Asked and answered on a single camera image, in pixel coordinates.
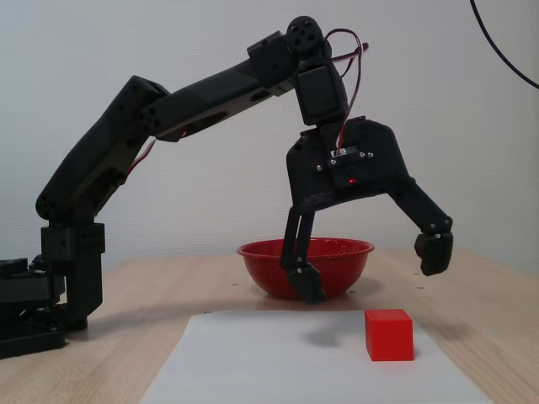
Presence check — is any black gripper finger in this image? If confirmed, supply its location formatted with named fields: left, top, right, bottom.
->
left=279, top=206, right=328, bottom=305
left=389, top=176, right=455, bottom=278

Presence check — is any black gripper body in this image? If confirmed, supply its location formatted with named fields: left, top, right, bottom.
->
left=285, top=116, right=417, bottom=212

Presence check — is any red cube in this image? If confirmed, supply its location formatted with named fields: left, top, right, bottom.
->
left=364, top=308, right=416, bottom=362

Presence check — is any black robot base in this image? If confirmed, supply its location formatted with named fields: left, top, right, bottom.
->
left=0, top=254, right=90, bottom=361

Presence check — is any red speckled bowl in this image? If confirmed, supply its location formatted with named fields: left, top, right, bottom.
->
left=236, top=237, right=376, bottom=301

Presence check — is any white paper sheet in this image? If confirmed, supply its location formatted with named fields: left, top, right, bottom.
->
left=138, top=310, right=492, bottom=404

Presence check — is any red white servo cable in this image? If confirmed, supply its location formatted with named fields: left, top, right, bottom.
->
left=323, top=27, right=372, bottom=155

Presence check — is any red black servo cable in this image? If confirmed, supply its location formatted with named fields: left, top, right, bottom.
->
left=120, top=137, right=157, bottom=186

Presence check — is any thin black hanging cable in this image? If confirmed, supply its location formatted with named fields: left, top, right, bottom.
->
left=469, top=0, right=539, bottom=90

